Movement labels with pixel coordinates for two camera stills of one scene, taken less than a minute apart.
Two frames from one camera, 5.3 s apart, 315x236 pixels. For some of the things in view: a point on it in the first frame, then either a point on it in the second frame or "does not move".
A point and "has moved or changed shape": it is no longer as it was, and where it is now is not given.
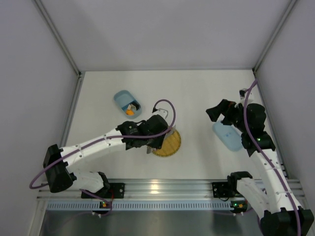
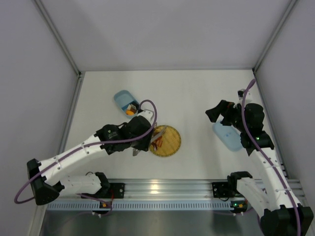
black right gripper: [227, 112] does not move
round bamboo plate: [171, 145] does not move
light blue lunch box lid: [230, 135] does not move
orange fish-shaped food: [129, 112] does not move
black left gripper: [162, 138] → [146, 141]
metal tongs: [149, 149] has moved or changed shape
